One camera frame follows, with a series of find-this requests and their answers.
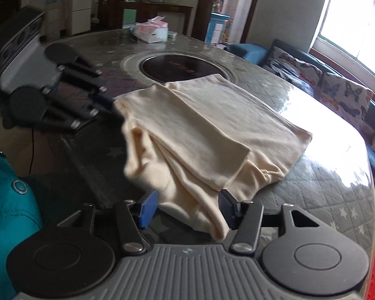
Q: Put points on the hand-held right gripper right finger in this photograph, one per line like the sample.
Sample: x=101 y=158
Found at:
x=226 y=207

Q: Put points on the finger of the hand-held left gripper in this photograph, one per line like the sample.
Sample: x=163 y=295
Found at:
x=87 y=81
x=101 y=101

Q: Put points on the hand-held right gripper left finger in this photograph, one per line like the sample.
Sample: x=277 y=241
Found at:
x=147 y=210

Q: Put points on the cream knit garment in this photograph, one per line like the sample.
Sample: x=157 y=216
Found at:
x=206 y=115

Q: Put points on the white drawer unit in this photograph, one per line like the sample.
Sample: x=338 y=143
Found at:
x=53 y=22

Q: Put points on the white refrigerator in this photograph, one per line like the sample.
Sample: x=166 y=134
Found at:
x=79 y=6

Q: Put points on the round black induction cooktop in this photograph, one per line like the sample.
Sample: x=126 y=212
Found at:
x=172 y=68

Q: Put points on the white pink tissue pack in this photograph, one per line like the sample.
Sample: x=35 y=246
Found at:
x=151 y=31

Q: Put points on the dark wooden cabinet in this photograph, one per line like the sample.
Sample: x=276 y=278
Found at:
x=150 y=9

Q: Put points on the blue white small cabinet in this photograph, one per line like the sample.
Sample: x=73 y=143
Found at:
x=217 y=28

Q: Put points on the teal jacket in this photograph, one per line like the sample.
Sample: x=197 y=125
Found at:
x=6 y=225

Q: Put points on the butterfly print pillow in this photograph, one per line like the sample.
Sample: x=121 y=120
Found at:
x=295 y=68
x=347 y=97

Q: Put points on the blue sofa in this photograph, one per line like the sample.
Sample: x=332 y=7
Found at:
x=250 y=53

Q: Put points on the window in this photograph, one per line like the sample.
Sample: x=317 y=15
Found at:
x=359 y=22

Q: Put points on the brown wooden door frame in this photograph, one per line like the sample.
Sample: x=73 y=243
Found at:
x=203 y=6

